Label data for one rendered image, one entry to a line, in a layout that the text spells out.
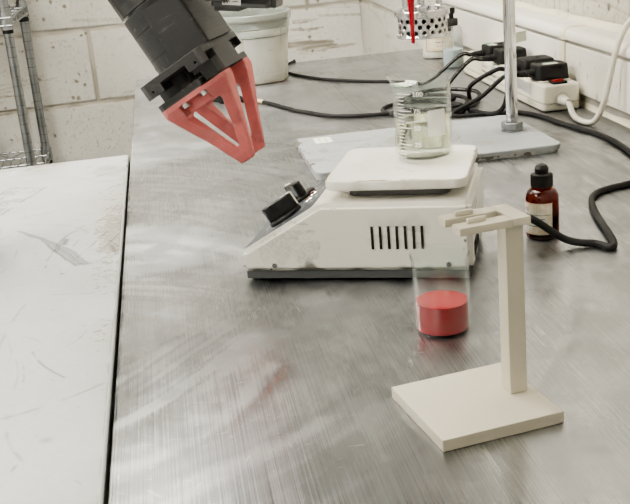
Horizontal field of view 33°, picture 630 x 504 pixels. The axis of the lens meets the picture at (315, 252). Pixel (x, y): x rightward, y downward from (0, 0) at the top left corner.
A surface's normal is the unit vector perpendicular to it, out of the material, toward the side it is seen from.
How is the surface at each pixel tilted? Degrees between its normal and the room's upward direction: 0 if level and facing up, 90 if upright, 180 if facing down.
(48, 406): 0
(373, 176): 0
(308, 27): 90
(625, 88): 90
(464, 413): 0
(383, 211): 90
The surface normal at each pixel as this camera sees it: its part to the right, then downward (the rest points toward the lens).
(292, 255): -0.22, 0.32
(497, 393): -0.08, -0.94
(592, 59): -0.99, 0.12
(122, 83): 0.14, 0.30
